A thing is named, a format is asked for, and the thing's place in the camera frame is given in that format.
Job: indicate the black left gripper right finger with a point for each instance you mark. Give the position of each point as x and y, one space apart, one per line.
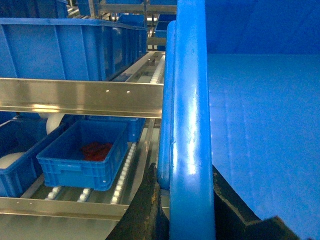
234 220

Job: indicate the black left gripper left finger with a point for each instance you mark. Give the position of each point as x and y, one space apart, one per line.
144 219

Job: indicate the large blue plastic crate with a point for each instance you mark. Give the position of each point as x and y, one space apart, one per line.
242 94

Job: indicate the steel flow rack shelf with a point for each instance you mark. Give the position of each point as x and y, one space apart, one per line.
74 213

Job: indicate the blue crate on upper shelf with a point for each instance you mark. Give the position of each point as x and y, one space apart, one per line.
68 48

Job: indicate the red item in crate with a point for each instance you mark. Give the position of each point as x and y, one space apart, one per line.
96 151

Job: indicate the small blue crate red item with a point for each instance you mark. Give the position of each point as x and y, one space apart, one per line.
64 164

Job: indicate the blue crate lower left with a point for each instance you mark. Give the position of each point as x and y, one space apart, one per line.
21 140

